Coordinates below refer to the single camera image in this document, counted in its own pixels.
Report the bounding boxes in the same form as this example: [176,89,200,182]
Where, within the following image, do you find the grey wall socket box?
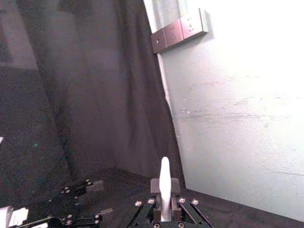
[150,8,212,54]

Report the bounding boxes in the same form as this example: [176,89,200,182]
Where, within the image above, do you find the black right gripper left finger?
[125,178,162,228]

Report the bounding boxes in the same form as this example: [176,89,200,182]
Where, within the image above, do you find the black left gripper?
[28,179,114,228]

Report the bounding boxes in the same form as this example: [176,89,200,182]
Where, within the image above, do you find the small white plastic piece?
[159,156,171,223]

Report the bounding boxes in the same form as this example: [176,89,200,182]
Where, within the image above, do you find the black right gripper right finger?
[168,177,214,228]

